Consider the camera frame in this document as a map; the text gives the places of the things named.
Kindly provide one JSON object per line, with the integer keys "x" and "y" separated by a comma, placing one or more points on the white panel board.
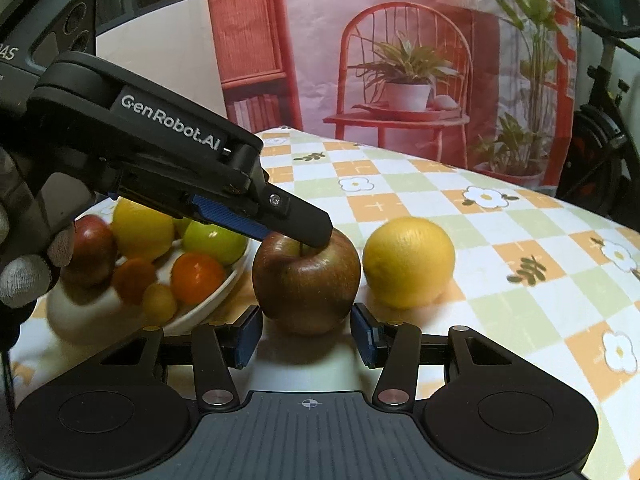
{"x": 150, "y": 50}

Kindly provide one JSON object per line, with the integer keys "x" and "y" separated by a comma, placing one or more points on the orange tangerine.
{"x": 132, "y": 280}
{"x": 197, "y": 277}

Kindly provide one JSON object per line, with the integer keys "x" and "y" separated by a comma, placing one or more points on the checkered flower tablecloth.
{"x": 500, "y": 270}

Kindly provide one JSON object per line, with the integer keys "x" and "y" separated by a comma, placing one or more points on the yellow lemon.
{"x": 142, "y": 232}
{"x": 410, "y": 265}

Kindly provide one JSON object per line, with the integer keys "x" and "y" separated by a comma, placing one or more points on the small brown kiwi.
{"x": 160, "y": 304}

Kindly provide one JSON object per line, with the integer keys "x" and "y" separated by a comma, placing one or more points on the black exercise bike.
{"x": 595, "y": 160}

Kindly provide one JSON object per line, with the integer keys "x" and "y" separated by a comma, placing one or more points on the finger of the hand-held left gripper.
{"x": 225, "y": 215}
{"x": 300, "y": 222}

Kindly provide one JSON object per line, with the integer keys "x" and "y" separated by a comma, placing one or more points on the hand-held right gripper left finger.
{"x": 247, "y": 335}

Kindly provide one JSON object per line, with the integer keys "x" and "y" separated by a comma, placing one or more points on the red apple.
{"x": 90, "y": 250}
{"x": 310, "y": 290}

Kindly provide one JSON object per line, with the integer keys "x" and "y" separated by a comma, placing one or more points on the person's left hand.
{"x": 25, "y": 280}

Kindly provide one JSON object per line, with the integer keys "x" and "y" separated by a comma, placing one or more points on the printed red backdrop cloth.
{"x": 320, "y": 35}

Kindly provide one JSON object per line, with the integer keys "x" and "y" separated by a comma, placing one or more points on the beige round plate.
{"x": 220, "y": 291}

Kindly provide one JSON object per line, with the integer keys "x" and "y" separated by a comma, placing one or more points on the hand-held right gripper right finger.
{"x": 362, "y": 332}

